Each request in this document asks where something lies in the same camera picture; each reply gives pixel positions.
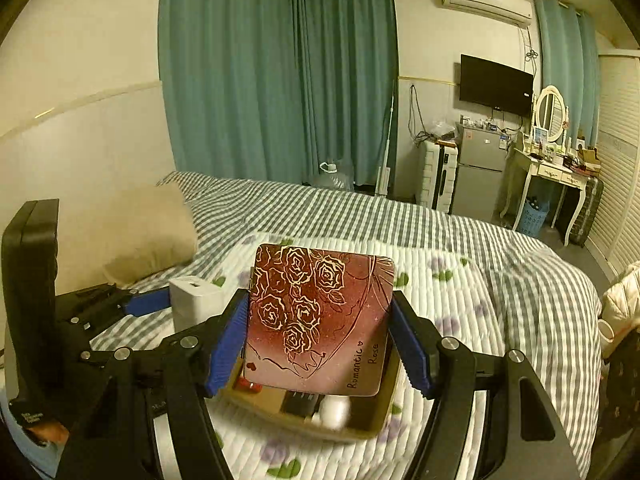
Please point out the white vanity table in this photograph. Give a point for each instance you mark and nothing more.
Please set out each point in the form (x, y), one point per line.
(581, 220)

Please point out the oval vanity mirror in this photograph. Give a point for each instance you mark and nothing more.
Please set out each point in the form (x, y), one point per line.
(550, 116)

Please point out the red rose tin box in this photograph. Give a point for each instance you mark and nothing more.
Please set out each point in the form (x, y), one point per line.
(318, 320)

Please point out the floral quilted bedspread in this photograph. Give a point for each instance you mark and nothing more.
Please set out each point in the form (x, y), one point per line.
(444, 287)

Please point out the open cardboard box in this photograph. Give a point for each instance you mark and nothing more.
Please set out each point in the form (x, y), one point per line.
(368, 414)

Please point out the beige pillow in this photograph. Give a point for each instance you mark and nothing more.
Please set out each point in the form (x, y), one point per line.
(130, 237)

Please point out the clear water jug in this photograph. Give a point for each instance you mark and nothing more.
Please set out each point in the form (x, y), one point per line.
(331, 176)

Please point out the grey checked bed sheet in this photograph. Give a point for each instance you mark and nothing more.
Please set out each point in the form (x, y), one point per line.
(545, 306)

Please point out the black wall television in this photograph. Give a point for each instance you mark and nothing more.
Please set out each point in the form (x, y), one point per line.
(495, 85)

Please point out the blue laundry basket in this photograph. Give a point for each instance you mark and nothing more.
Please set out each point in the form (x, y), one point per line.
(533, 217)

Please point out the white air conditioner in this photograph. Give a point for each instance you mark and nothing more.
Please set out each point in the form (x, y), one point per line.
(517, 12)

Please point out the white jacket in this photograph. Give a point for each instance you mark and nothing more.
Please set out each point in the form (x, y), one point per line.
(620, 311)

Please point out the white louvered wardrobe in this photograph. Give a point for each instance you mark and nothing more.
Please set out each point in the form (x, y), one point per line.
(614, 237)

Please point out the white suitcase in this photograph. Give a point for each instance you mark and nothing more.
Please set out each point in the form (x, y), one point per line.
(437, 175)

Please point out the white charger cube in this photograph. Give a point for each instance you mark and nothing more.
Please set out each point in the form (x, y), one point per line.
(193, 300)

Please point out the silver mini fridge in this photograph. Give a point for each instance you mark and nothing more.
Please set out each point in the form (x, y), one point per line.
(481, 161)

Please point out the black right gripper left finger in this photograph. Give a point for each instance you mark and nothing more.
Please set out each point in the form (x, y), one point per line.
(144, 413)

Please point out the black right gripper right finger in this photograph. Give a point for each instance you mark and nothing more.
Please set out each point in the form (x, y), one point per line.
(523, 437)

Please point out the white plastic bottle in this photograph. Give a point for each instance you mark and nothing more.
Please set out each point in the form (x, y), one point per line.
(334, 412)

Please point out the green curtain by window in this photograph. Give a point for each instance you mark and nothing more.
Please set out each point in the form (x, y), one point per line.
(570, 62)

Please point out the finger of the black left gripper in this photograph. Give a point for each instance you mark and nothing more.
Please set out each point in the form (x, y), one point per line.
(102, 306)

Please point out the black rectangular box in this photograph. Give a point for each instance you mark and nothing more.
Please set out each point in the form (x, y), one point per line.
(300, 404)

